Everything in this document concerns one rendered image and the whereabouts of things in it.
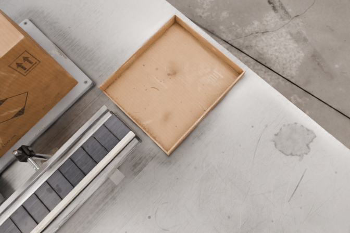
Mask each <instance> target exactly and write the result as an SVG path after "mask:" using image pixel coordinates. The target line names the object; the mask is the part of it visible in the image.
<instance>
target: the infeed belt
mask: <svg viewBox="0 0 350 233"><path fill-rule="evenodd" d="M104 125H105V126H104ZM104 125H102V126H101V127H100V128H99V129H98V130H97V131H96V132H95V133H94V134H93V136H91V137H90V138H89V139H88V140H87V141H86V142H84V143H83V144H82V145H81V146H82V147H79V148H78V149H77V150H76V151H75V152H74V153H73V154H72V155H71V156H70V158H68V159H67V160H66V161H65V162H64V163H63V164H62V165H61V166H60V167H59V168H58V169H59V170H58V169H57V170H56V171H55V172H54V173H53V174H52V175H51V176H50V177H49V178H48V179H47V180H46V181H45V182H44V183H43V184H42V185H41V186H40V187H39V188H38V189H37V190H36V191H35V193H33V194H32V195H31V196H29V197H28V198H27V199H26V201H25V202H24V203H23V204H22V205H21V206H20V207H18V208H17V209H16V210H15V211H14V212H13V213H12V215H11V216H10V217H9V218H8V219H6V220H5V221H4V222H3V223H2V224H1V225H0V233H30V232H31V231H32V230H33V229H34V228H35V227H36V226H37V225H38V224H39V223H40V222H41V221H42V220H43V219H44V218H45V217H46V216H47V215H48V214H49V213H50V212H51V211H52V210H53V209H54V208H55V207H56V206H57V205H58V204H59V203H60V202H61V201H62V200H63V199H64V198H65V197H66V196H67V195H68V194H69V193H70V192H71V191H72V190H73V189H74V188H75V187H76V185H77V184H78V183H79V182H80V181H81V180H83V179H84V178H85V177H86V176H87V174H88V173H89V172H90V171H91V170H92V169H93V168H95V167H96V166H97V165H98V164H99V163H100V161H101V160H102V159H103V158H104V157H106V156H107V155H108V154H109V153H110V151H111V150H112V149H113V148H114V147H115V146H116V145H117V144H118V143H119V142H120V141H121V140H122V139H123V138H124V137H125V136H126V135H127V134H128V133H129V132H130V131H131V130H130V129H129V128H128V127H127V126H126V125H125V124H124V123H123V122H122V121H121V120H120V119H119V118H118V117H117V116H115V115H114V114H113V115H112V116H111V117H110V118H109V119H108V120H107V121H106V122H105V123H104ZM135 136H136V135H135ZM135 136H134V137H133V138H132V139H131V140H130V141H129V142H128V143H127V144H126V145H125V146H124V147H123V148H122V149H121V150H120V151H119V152H118V153H117V154H116V155H115V156H114V157H113V159H114V158H115V157H116V156H117V155H118V154H119V153H120V152H121V151H122V150H123V149H124V148H125V147H126V146H127V145H128V144H129V143H130V142H131V141H132V140H133V139H134V138H135ZM113 159H112V160H113ZM112 160H111V161H112ZM111 161H110V162H111ZM110 162H109V163H108V164H107V165H106V166H105V167H104V168H103V169H102V170H101V171H100V172H99V173H98V174H97V175H96V176H95V177H94V178H93V179H92V180H91V181H90V182H89V183H88V184H87V185H86V186H85V187H84V188H83V189H82V190H81V191H80V192H79V193H78V194H77V195H76V196H75V197H74V198H73V199H72V200H71V201H70V202H69V203H68V204H67V205H66V207H67V206H68V205H69V204H70V203H71V202H72V201H73V200H74V199H75V198H76V197H77V196H78V195H79V194H80V193H81V192H82V191H83V190H84V189H85V188H86V187H87V186H88V185H89V184H90V183H91V182H92V181H93V180H94V179H95V178H96V177H97V176H98V175H99V174H100V173H101V172H102V171H103V170H104V169H105V168H106V167H107V166H108V165H109V164H110ZM66 207H65V208H64V209H63V210H62V211H61V212H60V213H59V214H58V215H57V216H56V217H55V218H54V219H53V220H52V221H51V222H50V223H49V224H48V225H47V226H46V227H45V228H44V229H43V230H42V231H41V232H40V233H42V232H43V231H44V230H45V229H46V228H47V227H48V226H49V225H50V224H51V223H52V222H53V221H54V220H55V219H56V218H57V217H58V216H59V215H60V214H61V213H62V212H63V211H64V210H65V209H66Z"/></svg>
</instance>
